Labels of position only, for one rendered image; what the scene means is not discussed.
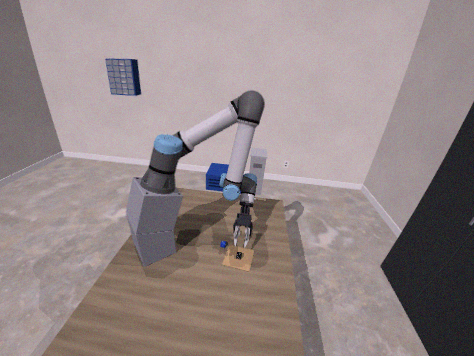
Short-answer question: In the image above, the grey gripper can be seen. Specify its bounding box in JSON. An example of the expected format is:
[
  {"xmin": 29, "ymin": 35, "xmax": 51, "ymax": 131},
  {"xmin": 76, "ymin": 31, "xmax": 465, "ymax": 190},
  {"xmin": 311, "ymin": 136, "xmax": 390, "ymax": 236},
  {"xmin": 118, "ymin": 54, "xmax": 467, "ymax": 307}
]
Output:
[{"xmin": 233, "ymin": 202, "xmax": 253, "ymax": 248}]

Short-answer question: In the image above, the tan flat mat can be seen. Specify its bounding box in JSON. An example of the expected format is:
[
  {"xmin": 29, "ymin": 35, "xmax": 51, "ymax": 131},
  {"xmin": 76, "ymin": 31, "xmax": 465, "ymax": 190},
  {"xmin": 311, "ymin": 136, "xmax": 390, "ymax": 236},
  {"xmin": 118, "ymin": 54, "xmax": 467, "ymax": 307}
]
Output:
[{"xmin": 222, "ymin": 245, "xmax": 254, "ymax": 272}]

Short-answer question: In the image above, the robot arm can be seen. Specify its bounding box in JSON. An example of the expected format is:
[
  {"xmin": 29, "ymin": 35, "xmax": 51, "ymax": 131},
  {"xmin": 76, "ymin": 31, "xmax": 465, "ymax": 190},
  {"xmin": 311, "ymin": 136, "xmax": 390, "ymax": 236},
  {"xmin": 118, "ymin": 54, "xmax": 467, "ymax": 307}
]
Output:
[{"xmin": 141, "ymin": 90, "xmax": 264, "ymax": 204}]

